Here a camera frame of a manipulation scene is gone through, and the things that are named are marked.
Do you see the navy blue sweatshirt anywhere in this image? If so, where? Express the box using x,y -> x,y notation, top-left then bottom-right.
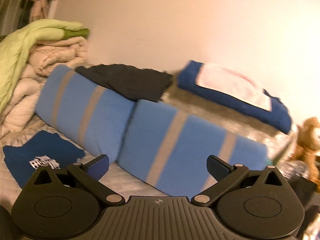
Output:
3,131 -> 85,188

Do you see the beige quilted bedspread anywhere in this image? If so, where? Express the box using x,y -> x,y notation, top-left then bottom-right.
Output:
1,118 -> 166,211

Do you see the left blue striped pillow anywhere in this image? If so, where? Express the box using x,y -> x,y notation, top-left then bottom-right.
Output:
36,65 -> 135,163

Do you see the blue striped pillow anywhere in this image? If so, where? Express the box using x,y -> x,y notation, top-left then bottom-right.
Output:
117,100 -> 269,198
36,65 -> 135,163

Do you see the right blue striped pillow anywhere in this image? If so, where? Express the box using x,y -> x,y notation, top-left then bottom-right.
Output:
117,100 -> 269,198

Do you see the dark bag with clutter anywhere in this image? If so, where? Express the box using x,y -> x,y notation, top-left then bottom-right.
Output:
278,160 -> 319,239

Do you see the folded dark blue garment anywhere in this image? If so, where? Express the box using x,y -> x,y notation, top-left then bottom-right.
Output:
177,60 -> 292,134

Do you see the brown teddy bear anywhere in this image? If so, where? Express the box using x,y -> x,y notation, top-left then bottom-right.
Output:
290,117 -> 319,192

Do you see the cream bundled comforter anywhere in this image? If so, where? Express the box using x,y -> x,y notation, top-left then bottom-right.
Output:
1,36 -> 87,137

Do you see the black folded garment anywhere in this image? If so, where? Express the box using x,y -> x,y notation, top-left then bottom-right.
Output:
75,64 -> 173,102

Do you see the light green blanket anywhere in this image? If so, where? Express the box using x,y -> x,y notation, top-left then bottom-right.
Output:
1,18 -> 89,111

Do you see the dark barred window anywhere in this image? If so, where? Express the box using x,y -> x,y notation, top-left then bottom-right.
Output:
1,0 -> 33,36

